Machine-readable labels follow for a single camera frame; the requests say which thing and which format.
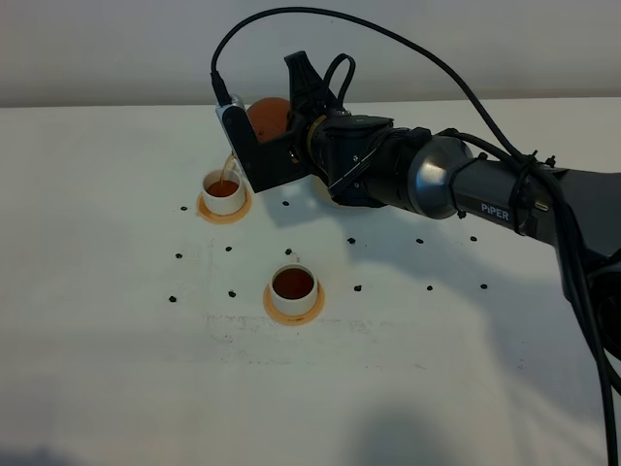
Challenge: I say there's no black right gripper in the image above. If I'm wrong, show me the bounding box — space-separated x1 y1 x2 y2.
284 50 349 165

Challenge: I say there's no brown clay teapot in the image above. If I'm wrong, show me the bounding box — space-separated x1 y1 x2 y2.
247 97 290 143

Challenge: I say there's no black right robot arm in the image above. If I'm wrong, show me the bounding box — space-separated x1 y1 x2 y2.
285 51 620 311

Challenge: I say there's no beige teapot saucer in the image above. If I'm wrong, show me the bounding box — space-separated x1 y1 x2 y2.
310 176 340 208

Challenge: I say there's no far white teacup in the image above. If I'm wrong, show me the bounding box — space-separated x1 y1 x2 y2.
202 163 247 216

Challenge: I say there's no white teacup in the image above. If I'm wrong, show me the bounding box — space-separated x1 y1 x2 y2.
202 163 247 216
268 251 319 316

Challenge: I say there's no far orange coaster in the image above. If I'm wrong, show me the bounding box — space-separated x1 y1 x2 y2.
195 188 252 224

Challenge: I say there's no orange coaster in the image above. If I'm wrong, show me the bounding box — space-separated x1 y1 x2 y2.
195 188 252 224
263 282 325 326

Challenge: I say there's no near white teacup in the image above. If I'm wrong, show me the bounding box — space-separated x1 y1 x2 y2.
268 251 319 316

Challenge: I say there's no near orange coaster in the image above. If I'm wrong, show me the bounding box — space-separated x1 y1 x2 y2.
263 282 325 326

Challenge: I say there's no grey depth camera bar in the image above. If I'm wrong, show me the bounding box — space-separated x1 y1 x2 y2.
215 94 249 157

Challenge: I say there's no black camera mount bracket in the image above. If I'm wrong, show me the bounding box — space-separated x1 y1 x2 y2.
237 120 311 193

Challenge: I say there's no black camera cable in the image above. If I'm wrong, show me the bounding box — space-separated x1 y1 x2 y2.
210 6 621 466

